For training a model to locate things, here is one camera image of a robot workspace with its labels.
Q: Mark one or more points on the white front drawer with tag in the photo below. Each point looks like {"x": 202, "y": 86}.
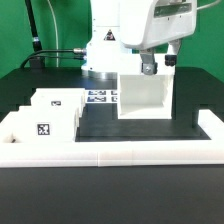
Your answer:
{"x": 49, "y": 125}

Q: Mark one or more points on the white fiducial marker sheet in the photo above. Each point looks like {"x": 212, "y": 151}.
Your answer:
{"x": 101, "y": 96}

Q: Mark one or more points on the white drawer cabinet box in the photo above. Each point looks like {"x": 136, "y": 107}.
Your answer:
{"x": 146, "y": 96}

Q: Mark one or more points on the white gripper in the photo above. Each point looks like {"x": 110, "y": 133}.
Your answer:
{"x": 149, "y": 23}

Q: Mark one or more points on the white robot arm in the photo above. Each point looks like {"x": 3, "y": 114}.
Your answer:
{"x": 106, "y": 56}

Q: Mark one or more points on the black camera stand pole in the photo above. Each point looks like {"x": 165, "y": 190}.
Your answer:
{"x": 36, "y": 62}

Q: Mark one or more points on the white rear drawer with tag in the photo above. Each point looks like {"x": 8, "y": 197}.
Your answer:
{"x": 71, "y": 97}

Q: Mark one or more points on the white drawer with tag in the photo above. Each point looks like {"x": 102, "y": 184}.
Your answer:
{"x": 71, "y": 97}
{"x": 49, "y": 125}

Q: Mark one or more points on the white U-shaped border frame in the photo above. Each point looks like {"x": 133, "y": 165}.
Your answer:
{"x": 103, "y": 154}

